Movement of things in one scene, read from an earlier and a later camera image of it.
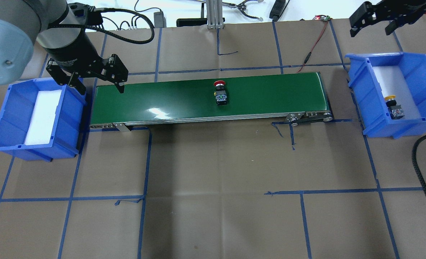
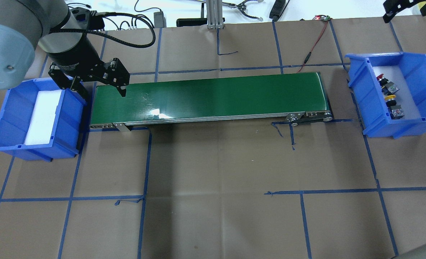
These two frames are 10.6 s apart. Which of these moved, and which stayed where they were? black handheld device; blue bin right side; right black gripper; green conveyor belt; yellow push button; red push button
Moved: right black gripper; red push button
Stayed: blue bin right side; yellow push button; black handheld device; green conveyor belt
